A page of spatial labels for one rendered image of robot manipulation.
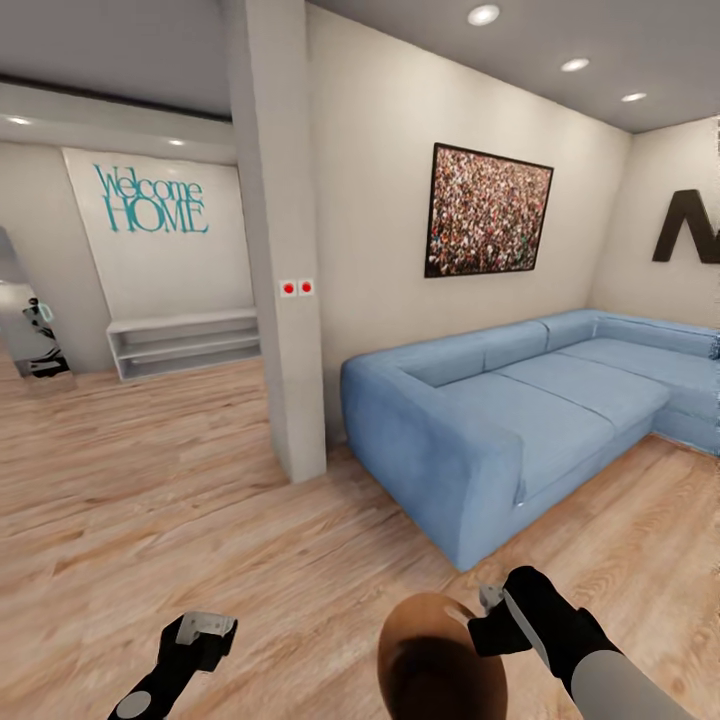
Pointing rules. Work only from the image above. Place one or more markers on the standing mirror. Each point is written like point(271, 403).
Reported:
point(25, 329)

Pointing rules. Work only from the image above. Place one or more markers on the sofa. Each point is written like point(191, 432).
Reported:
point(478, 435)

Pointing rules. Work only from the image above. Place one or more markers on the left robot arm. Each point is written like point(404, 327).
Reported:
point(194, 642)

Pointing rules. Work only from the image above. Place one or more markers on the picture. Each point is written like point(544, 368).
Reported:
point(486, 213)

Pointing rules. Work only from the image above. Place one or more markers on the trash can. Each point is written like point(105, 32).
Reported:
point(428, 668)

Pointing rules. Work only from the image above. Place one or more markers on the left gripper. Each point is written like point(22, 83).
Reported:
point(203, 655)

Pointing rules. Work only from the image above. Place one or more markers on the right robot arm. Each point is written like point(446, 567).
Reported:
point(526, 612)

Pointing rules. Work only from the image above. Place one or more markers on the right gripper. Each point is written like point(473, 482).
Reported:
point(490, 639)

